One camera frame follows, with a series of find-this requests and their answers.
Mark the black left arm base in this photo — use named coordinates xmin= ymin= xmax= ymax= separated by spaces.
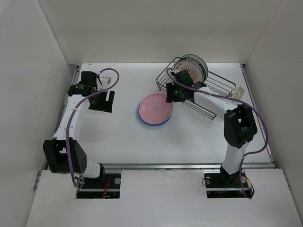
xmin=76 ymin=173 xmax=122 ymax=199

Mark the white cutlery holder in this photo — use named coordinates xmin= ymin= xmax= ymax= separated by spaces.
xmin=232 ymin=86 xmax=246 ymax=100

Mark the patterned white plate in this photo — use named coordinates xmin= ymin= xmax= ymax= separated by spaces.
xmin=173 ymin=60 xmax=205 ymax=83

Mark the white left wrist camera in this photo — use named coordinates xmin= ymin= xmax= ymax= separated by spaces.
xmin=97 ymin=75 xmax=111 ymax=87

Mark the aluminium side rail left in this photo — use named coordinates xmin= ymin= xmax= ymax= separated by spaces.
xmin=33 ymin=171 xmax=42 ymax=192

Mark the blue plastic plate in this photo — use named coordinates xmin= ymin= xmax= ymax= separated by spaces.
xmin=136 ymin=105 xmax=171 ymax=128

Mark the dark wire dish rack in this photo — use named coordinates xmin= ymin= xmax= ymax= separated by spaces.
xmin=155 ymin=56 xmax=237 ymax=121

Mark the large patterned plate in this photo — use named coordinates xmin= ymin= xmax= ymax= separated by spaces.
xmin=181 ymin=54 xmax=209 ymax=81

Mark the pink plastic plate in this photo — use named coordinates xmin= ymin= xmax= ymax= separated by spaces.
xmin=139 ymin=93 xmax=173 ymax=124

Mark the aluminium front rail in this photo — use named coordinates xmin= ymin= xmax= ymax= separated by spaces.
xmin=104 ymin=162 xmax=276 ymax=170

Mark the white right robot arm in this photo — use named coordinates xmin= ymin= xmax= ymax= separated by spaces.
xmin=166 ymin=69 xmax=258 ymax=186

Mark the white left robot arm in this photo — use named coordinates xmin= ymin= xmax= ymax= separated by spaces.
xmin=43 ymin=71 xmax=115 ymax=188

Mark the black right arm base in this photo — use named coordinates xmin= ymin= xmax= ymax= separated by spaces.
xmin=202 ymin=172 xmax=255 ymax=199

